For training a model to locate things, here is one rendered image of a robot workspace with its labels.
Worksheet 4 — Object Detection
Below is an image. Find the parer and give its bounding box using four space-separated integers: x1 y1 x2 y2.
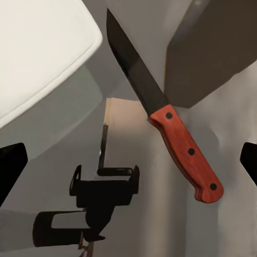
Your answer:
107 9 224 203

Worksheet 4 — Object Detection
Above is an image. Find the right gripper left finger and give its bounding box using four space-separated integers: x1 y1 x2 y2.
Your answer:
0 142 28 206

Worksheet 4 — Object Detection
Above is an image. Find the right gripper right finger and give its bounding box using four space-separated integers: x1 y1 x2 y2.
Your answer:
240 142 257 186

